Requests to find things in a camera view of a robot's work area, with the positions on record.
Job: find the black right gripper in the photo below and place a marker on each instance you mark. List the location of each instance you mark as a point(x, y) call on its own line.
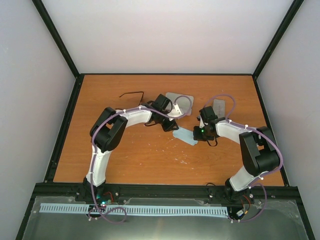
point(197, 136)

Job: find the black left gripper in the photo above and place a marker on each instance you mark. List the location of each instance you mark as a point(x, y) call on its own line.
point(167, 127)

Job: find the light blue cleaning cloth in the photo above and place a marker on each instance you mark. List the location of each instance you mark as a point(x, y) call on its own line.
point(185, 135)

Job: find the pink glasses case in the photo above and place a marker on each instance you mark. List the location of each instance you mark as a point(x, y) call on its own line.
point(182, 102)

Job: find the grey green glasses case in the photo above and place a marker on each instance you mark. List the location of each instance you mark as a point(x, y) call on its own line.
point(219, 107)

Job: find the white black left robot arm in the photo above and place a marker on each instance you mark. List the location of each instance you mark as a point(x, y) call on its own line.
point(109, 128)

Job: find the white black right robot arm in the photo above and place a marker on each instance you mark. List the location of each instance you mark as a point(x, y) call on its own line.
point(260, 155)

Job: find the black round sunglasses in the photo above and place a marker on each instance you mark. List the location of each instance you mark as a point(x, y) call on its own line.
point(133, 97)

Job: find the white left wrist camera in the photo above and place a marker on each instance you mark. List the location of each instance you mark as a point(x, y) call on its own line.
point(176, 111)

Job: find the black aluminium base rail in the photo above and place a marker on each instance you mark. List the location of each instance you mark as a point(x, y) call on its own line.
point(120, 192)

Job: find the light blue slotted cable duct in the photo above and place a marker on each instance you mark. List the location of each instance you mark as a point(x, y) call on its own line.
point(139, 210)

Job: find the black cage frame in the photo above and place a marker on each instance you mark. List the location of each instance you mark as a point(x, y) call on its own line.
point(79, 77)

